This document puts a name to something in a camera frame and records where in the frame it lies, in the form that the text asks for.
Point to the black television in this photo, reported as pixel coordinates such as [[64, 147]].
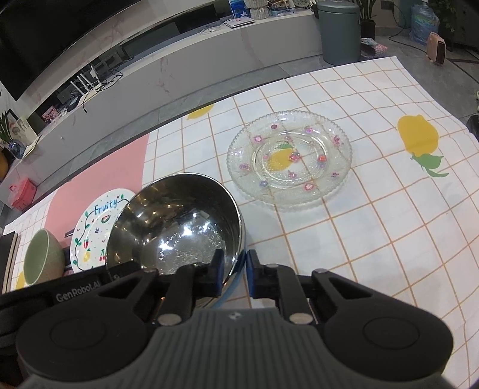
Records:
[[45, 37]]

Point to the woven basket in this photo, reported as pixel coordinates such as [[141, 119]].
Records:
[[260, 9]]

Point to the white marble tv console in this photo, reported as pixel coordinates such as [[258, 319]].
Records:
[[187, 63]]

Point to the floral slipper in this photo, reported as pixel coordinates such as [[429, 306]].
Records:
[[374, 48]]

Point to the pink space heater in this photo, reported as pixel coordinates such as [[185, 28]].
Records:
[[437, 48]]

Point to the clear glass floral plate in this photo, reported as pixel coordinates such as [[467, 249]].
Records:
[[292, 157]]

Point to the red storage box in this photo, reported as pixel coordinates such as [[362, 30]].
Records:
[[24, 194]]

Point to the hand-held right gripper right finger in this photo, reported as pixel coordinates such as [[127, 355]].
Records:
[[253, 276]]

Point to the black bin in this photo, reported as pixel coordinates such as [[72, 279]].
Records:
[[473, 129]]

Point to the blue printed box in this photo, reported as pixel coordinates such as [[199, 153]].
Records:
[[237, 8]]

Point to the dark green cabinet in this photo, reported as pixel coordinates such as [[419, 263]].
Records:
[[464, 33]]

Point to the pink printed mat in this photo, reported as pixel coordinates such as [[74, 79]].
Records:
[[93, 175]]

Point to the stainless steel bowl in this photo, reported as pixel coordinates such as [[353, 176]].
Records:
[[168, 224]]

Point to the small pink box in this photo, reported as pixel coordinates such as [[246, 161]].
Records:
[[50, 114]]

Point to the blue glass vase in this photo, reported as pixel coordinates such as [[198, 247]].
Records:
[[15, 149]]

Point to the checked lemon-print tablecloth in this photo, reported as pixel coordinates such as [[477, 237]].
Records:
[[374, 232]]

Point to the potted snake plant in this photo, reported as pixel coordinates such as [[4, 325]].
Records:
[[367, 30]]

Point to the white wifi router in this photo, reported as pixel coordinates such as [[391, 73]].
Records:
[[80, 85]]

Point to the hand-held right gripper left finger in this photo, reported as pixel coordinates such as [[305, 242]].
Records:
[[214, 275]]

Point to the white fruit-print plate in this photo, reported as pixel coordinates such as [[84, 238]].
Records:
[[93, 232]]

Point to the green ceramic bowl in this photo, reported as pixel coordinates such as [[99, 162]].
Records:
[[41, 258]]

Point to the grey trash can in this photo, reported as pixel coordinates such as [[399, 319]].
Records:
[[338, 33]]

